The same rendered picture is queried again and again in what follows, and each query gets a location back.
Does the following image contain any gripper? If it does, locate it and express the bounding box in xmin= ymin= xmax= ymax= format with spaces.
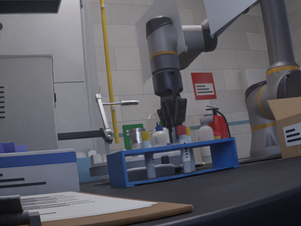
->
xmin=152 ymin=70 xmax=188 ymax=129

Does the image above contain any red cap vial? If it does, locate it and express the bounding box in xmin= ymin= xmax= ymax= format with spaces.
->
xmin=176 ymin=125 xmax=196 ymax=174

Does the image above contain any blue vial rack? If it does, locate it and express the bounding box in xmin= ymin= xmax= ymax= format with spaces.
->
xmin=106 ymin=137 xmax=240 ymax=189

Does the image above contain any grey carousel with white clips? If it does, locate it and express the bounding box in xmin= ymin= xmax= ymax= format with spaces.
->
xmin=89 ymin=149 xmax=112 ymax=177

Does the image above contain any grey flame photometer body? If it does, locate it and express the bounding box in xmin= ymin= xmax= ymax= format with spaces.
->
xmin=0 ymin=54 xmax=59 ymax=151

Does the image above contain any white bottle blue cap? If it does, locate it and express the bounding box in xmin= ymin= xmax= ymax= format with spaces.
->
xmin=152 ymin=123 xmax=170 ymax=148

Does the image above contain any white bottle grey cap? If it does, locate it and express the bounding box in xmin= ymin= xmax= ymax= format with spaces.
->
xmin=198 ymin=115 xmax=215 ymax=165

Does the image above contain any shiny metal tin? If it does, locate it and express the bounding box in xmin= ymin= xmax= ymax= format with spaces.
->
xmin=128 ymin=127 xmax=145 ymax=150

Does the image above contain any red fire extinguisher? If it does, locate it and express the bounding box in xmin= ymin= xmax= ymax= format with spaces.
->
xmin=205 ymin=105 xmax=232 ymax=140

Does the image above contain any green board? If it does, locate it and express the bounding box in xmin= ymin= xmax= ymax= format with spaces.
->
xmin=122 ymin=123 xmax=144 ymax=151

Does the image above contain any yellow vertical pole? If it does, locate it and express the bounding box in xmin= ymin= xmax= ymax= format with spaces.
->
xmin=94 ymin=0 xmax=120 ymax=144

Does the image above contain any dark horizontal rod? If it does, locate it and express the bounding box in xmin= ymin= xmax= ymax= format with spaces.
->
xmin=57 ymin=129 xmax=106 ymax=141

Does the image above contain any brown clipboard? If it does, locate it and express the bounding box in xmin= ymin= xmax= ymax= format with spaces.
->
xmin=20 ymin=191 xmax=194 ymax=226

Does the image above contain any light blue box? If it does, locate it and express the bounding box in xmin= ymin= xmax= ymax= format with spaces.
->
xmin=76 ymin=156 xmax=101 ymax=184

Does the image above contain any brown cardboard box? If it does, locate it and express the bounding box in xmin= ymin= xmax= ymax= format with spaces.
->
xmin=267 ymin=96 xmax=301 ymax=159

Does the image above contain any white tall cabinet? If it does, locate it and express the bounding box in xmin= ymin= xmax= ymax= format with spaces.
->
xmin=0 ymin=0 xmax=111 ymax=150

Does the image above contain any white printed paper sheet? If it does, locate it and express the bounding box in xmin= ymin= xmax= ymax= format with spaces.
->
xmin=20 ymin=191 xmax=159 ymax=222

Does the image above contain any white box blue stripe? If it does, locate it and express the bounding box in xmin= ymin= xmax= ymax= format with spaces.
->
xmin=0 ymin=148 xmax=81 ymax=197

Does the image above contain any red wall sign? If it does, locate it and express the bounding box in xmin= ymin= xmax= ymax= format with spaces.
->
xmin=190 ymin=72 xmax=217 ymax=101

